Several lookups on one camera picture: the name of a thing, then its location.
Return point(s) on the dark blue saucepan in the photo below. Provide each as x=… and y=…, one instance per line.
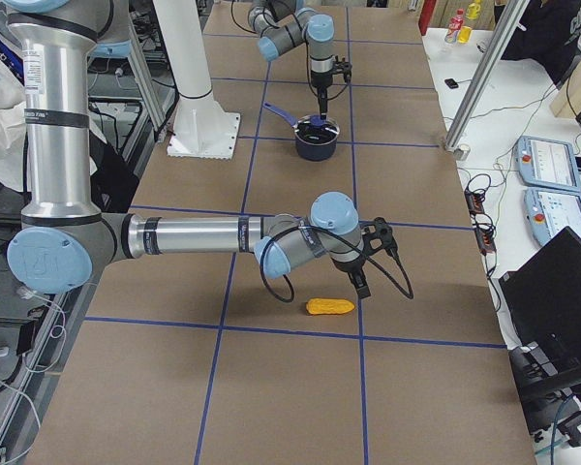
x=307, y=151

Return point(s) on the lower teach pendant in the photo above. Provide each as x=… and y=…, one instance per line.
x=549, y=211

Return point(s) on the black laptop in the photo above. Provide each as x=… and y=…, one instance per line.
x=543, y=297

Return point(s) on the aluminium frame post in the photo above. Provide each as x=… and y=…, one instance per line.
x=496, y=47

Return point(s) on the upper teach pendant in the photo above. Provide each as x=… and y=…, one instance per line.
x=547, y=163

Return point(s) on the red drink bottle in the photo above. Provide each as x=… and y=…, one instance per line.
x=454, y=27

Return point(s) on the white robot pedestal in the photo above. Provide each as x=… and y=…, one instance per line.
x=201, y=128

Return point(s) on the teach pendant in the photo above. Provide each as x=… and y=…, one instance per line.
x=549, y=211
x=547, y=163

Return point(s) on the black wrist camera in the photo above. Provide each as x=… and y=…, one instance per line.
x=377, y=236
x=342, y=67

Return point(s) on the glass pot lid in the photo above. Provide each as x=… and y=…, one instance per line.
x=312, y=129

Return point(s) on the small black square sensor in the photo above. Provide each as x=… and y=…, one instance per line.
x=451, y=83

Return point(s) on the yellow corn cob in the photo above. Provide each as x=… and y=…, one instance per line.
x=329, y=306

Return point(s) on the black orange power strip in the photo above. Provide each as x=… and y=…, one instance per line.
x=484, y=227

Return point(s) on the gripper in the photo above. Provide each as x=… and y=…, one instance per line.
x=321, y=82
x=349, y=264

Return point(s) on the yellow cup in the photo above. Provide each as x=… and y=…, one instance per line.
x=464, y=34

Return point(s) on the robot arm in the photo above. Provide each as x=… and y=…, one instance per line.
x=65, y=238
x=285, y=25

